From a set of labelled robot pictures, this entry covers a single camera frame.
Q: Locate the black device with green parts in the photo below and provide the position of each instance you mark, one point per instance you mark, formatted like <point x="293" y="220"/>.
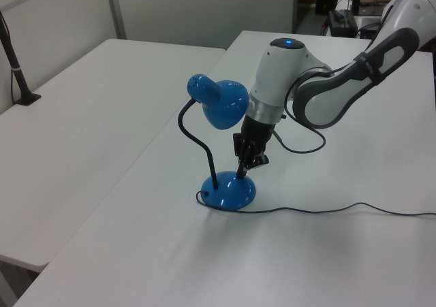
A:
<point x="344" y="22"/>

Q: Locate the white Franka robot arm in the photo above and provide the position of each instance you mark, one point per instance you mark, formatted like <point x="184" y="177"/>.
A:
<point x="340" y="92"/>

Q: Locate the white rectangular table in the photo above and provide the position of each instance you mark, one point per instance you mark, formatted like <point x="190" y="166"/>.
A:
<point x="85" y="123"/>

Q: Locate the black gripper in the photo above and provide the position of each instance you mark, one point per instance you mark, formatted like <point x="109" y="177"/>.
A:
<point x="253" y="138"/>

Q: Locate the grey partition post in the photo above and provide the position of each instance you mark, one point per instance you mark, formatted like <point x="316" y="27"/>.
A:
<point x="115" y="11"/>

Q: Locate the black clamped pole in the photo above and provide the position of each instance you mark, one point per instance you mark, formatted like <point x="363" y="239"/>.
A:
<point x="13" y="62"/>

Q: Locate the blue desk lamp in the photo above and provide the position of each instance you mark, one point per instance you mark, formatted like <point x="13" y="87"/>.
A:
<point x="226" y="106"/>

